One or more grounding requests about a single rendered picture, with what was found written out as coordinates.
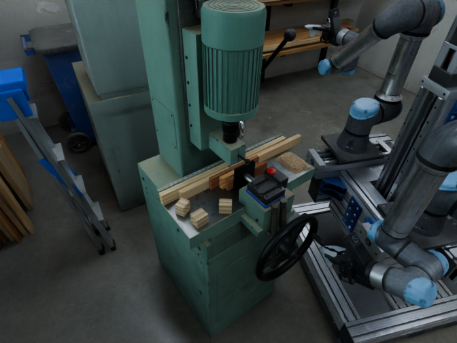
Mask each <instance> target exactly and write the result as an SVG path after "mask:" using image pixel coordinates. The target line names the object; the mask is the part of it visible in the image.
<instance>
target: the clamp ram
mask: <svg viewBox="0 0 457 343"><path fill-rule="evenodd" d="M255 164H256V162H255V161H254V160H252V161H250V164H248V165H247V164H244V165H242V166H240V167H237V168H235V169H234V183H233V187H234V188H235V189H238V188H239V187H241V186H243V185H245V184H247V183H249V182H251V181H253V180H255V179H254V171H255Z"/></svg>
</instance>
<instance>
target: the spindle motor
mask: <svg viewBox="0 0 457 343"><path fill-rule="evenodd" d="M266 18H267V10H266V7H265V5H264V4H263V3H261V2H259V1H255V0H209V1H206V2H204V3H203V5H202V7H201V39H202V57H203V94H204V110H205V113H206V114H207V115H208V116H210V117H212V118H214V119H216V120H220V121H224V122H240V121H244V120H248V119H250V118H252V117H253V116H255V115H256V113H257V111H258V99H259V91H260V77H261V69H262V61H263V47H264V40H265V26H266Z"/></svg>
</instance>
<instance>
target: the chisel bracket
mask: <svg viewBox="0 0 457 343"><path fill-rule="evenodd" d="M209 148H210V149H211V150H212V151H214V152H215V153H216V154H217V155H218V156H219V157H220V158H221V159H223V160H224V161H225V162H226V163H228V164H229V165H230V166H232V165H234V164H236V163H238V162H240V161H242V159H240V158H239V157H238V156H237V155H238V154H240V155H241V156H243V157H244V158H245V157H246V144H245V143H244V142H242V141H241V140H240V139H239V138H237V141H236V142H235V143H233V144H227V143H225V142H224V141H223V131H222V128H220V129H217V130H215V131H212V132H210V133H209Z"/></svg>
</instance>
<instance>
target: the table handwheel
mask: <svg viewBox="0 0 457 343"><path fill-rule="evenodd" d="M307 223H310V229H309V233H308V234H307V237H306V238H305V240H304V242H303V243H302V244H301V246H300V247H299V249H298V246H297V245H296V244H295V242H296V240H297V238H298V236H299V234H300V233H301V232H302V230H303V228H304V226H305V225H306V224H307ZM296 228H298V229H297V230H296V232H295V233H294V235H293V236H292V238H291V239H290V238H286V239H284V238H285V237H286V236H287V235H288V234H289V233H291V232H292V231H294V230H295V229H296ZM317 231H318V220H317V218H316V217H315V216H313V215H311V214H305V215H302V216H299V217H297V218H295V219H293V220H292V221H290V222H289V223H287V224H286V225H285V226H283V227H282V228H281V229H280V230H279V231H278V232H277V233H276V234H275V235H274V236H273V237H271V236H270V230H269V231H268V232H266V233H265V234H266V235H267V236H268V237H269V238H270V239H271V240H270V241H269V242H268V244H267V245H266V246H265V247H264V249H263V251H262V252H261V254H260V256H259V258H258V261H257V263H256V267H255V274H256V277H257V278H258V279H259V280H260V281H263V282H268V281H271V280H274V279H276V278H278V277H280V276H281V275H282V274H284V273H286V272H287V271H288V270H289V269H290V268H291V267H292V266H293V265H294V264H295V263H296V262H297V261H298V260H299V259H300V258H301V257H302V256H303V255H304V254H305V252H306V251H307V249H308V248H309V247H310V245H311V243H312V242H313V240H314V239H313V238H312V236H311V235H312V233H317ZM277 246H278V248H277V250H278V253H277V254H276V255H274V256H273V257H271V258H270V259H269V260H268V258H269V257H270V255H271V253H272V252H273V251H274V250H275V248H276V247H277ZM282 256H283V257H284V258H285V259H288V260H287V262H285V263H284V264H283V265H281V266H280V267H279V268H277V269H275V270H274V271H272V272H269V273H266V274H265V273H264V269H265V268H267V267H268V266H269V265H271V264H272V263H273V262H274V261H276V260H278V259H279V258H280V257H282Z"/></svg>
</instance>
